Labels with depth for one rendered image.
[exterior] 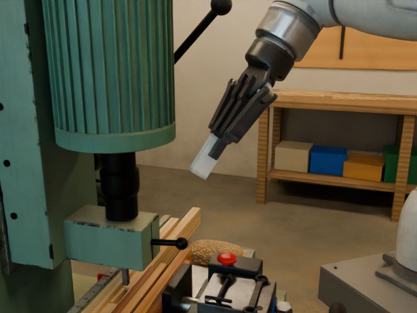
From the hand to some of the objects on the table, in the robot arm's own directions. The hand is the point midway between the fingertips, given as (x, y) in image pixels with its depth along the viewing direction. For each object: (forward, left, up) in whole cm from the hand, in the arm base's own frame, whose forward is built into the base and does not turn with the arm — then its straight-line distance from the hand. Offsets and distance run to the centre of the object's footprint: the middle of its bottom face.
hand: (208, 156), depth 71 cm
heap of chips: (-9, -14, -25) cm, 30 cm away
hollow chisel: (+13, -4, -22) cm, 25 cm away
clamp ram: (+4, +7, -26) cm, 27 cm away
